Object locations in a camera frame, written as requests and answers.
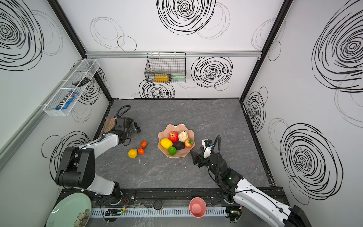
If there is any red green apple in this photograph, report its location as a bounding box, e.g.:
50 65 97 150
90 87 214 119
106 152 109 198
184 138 194 148

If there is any dark avocado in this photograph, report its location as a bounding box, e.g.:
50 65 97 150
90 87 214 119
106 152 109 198
173 141 185 150

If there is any green lime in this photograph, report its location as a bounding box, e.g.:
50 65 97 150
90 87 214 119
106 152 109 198
168 146 177 156

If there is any beige pale fruit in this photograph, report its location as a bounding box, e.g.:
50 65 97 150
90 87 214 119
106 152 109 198
178 130 189 143

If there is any small yellow fruit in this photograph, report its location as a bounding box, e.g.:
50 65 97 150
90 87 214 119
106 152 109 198
128 149 138 159

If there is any red crinkled fruit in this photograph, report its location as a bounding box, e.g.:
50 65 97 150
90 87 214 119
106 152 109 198
169 131 179 143

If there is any yellow lemon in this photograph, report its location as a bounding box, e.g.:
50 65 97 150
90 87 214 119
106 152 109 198
160 138 173 149

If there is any pink wavy fruit bowl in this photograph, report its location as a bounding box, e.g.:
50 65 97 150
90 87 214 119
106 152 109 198
157 124 195 159

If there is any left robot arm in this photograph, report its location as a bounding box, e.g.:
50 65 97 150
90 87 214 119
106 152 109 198
55 117 141 205

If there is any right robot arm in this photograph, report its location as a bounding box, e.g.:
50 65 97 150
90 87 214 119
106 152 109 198
190 151 311 227

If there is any dark grape bunch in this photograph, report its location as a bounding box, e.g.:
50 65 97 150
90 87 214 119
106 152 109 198
132 122 141 133

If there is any brown woven mat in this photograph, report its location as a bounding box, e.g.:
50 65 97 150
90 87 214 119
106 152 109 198
102 117 116 133

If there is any orange tangerine upper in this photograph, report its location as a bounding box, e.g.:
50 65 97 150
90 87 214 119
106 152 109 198
140 141 147 148

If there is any orange tangerine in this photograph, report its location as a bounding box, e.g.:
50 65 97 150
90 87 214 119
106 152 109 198
138 148 145 155
140 141 147 148

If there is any orange tangerine lower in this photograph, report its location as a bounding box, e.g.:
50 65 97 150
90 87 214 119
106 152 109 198
138 148 145 155

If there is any pink cup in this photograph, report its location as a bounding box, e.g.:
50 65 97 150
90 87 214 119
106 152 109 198
189 197 207 218

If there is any blue candy packet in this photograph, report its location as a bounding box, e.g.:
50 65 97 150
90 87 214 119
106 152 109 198
56 91 78 110

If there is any yellow bottle in basket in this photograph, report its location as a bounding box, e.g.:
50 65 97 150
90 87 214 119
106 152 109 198
154 74 171 83

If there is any black remote control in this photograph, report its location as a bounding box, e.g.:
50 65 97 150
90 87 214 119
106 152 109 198
72 77 90 88

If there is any black round knob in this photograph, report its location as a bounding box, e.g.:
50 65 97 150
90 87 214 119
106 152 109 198
153 200 163 211

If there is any green item in basket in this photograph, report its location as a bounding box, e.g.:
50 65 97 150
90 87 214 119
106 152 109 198
170 73 186 83

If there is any green floral plate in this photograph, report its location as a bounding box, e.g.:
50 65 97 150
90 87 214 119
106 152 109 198
45 193 92 227

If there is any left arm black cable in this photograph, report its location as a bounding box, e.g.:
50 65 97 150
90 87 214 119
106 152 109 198
114 104 132 118

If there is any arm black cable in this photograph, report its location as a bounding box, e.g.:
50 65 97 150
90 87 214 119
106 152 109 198
114 104 132 118
212 135 222 162

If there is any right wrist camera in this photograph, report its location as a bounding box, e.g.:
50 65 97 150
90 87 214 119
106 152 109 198
201 139 214 159

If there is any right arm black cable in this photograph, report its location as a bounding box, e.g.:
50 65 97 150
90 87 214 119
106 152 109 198
212 135 222 162

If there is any white slotted cable duct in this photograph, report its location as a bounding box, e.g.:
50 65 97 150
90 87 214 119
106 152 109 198
90 206 227 218

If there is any white wire shelf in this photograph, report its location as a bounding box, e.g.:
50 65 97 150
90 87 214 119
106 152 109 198
43 59 100 117

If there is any black wire basket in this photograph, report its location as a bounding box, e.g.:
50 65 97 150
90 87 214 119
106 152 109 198
144 57 187 83

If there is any aluminium wall rail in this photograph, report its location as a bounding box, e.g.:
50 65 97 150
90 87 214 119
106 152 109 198
86 50 261 58

